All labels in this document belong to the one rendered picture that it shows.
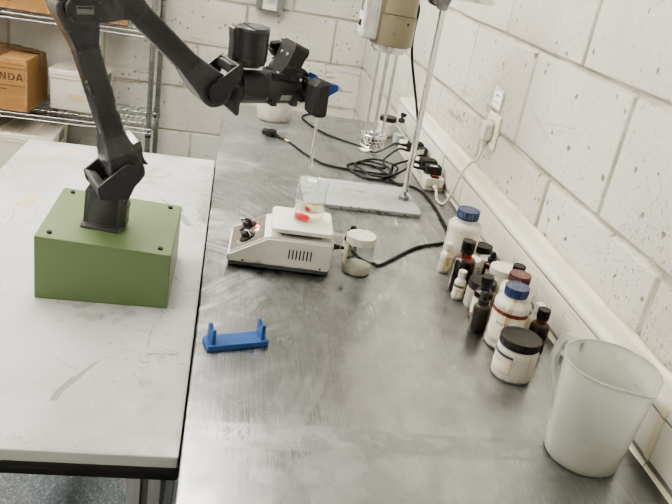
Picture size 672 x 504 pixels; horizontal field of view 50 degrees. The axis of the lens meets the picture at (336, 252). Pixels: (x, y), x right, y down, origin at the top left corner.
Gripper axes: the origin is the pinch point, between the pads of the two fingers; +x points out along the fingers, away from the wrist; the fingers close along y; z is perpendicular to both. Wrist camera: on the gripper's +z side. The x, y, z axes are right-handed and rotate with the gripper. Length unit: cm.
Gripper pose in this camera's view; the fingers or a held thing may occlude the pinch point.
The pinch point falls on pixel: (321, 87)
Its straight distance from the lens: 135.5
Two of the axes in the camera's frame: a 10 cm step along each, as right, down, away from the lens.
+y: -5.2, -4.2, 7.5
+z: 1.4, -9.0, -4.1
